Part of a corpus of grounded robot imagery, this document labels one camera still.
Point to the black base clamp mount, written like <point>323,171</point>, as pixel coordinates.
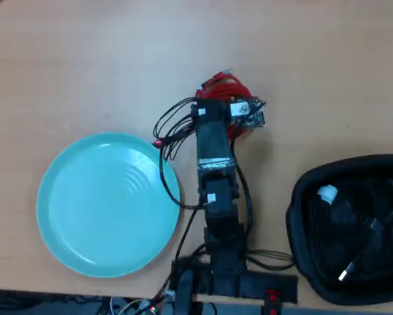
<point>275,285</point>

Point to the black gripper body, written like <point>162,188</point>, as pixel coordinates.
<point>214,111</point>

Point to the light blue round plate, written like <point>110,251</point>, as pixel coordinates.
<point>107,206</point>

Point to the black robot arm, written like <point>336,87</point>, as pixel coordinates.
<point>212,144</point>

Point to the black plastic tray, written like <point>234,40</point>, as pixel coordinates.
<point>301,229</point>

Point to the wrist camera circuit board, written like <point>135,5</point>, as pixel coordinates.
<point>248,113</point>

